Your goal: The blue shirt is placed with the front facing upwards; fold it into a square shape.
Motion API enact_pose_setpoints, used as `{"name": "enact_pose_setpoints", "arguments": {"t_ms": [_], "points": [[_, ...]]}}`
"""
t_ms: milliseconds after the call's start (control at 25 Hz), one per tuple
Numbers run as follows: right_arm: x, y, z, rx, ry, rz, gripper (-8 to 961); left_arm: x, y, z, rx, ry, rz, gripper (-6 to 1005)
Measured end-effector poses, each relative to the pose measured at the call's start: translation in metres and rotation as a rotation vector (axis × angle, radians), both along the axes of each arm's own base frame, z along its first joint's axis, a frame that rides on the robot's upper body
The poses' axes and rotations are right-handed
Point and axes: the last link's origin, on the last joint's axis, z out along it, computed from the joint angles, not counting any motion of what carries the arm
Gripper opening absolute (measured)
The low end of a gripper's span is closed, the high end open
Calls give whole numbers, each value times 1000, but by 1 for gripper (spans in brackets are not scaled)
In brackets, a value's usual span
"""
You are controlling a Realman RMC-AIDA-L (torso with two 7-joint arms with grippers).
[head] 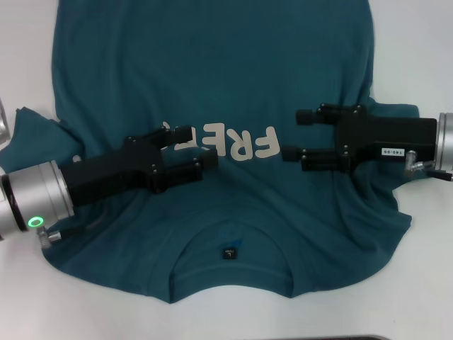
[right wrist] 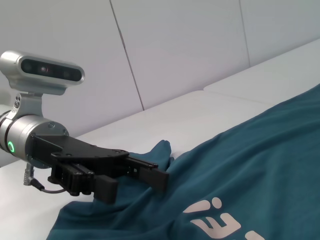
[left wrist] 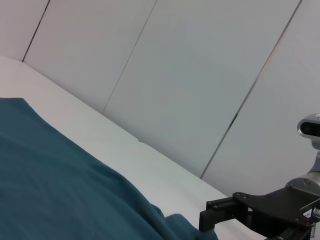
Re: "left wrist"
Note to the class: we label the teal blue printed T-shirt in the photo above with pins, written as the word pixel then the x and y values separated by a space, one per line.
pixel 62 175

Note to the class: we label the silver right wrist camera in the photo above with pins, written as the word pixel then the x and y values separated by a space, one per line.
pixel 308 127

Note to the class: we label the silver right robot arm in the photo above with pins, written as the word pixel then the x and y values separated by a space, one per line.
pixel 307 183

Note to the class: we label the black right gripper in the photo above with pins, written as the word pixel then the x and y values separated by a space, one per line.
pixel 275 210

